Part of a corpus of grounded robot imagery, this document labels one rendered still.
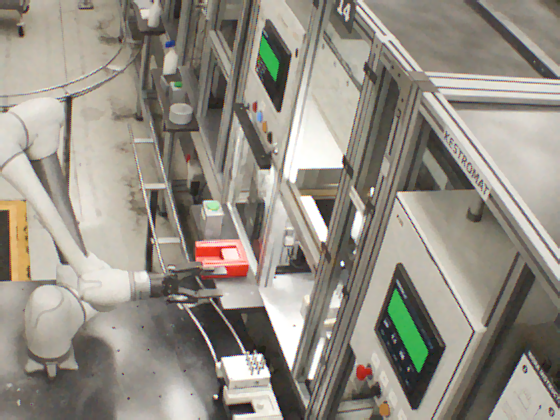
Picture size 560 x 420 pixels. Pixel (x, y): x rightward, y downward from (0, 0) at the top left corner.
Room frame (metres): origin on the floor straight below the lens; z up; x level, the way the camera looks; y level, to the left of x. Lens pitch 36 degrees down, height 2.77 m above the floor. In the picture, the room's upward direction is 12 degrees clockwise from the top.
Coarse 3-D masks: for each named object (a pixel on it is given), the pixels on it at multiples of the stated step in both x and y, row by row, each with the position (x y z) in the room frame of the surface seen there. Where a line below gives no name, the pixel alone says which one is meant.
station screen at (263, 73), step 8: (264, 32) 2.33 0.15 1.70; (272, 48) 2.24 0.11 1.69; (280, 56) 2.16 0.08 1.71; (256, 64) 2.35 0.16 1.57; (264, 64) 2.28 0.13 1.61; (256, 72) 2.33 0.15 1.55; (264, 72) 2.27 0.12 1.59; (264, 80) 2.25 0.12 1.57; (272, 80) 2.19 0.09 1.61; (264, 88) 2.24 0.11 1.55; (272, 88) 2.18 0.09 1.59; (272, 96) 2.17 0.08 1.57
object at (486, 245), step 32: (416, 160) 1.49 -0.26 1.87; (448, 160) 1.38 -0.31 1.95; (448, 192) 1.35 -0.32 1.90; (448, 224) 1.32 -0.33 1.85; (480, 224) 1.23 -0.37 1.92; (480, 256) 1.20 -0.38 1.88; (512, 320) 1.06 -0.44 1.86; (544, 320) 0.99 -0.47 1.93; (352, 352) 1.50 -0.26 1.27; (512, 352) 1.02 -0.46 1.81; (544, 352) 0.96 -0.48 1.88; (352, 384) 1.45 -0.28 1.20; (480, 384) 1.06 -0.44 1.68; (512, 384) 0.98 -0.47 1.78; (544, 384) 0.92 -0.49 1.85; (352, 416) 1.40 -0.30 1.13; (480, 416) 1.02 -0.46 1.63; (512, 416) 0.95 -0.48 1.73; (544, 416) 0.89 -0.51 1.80
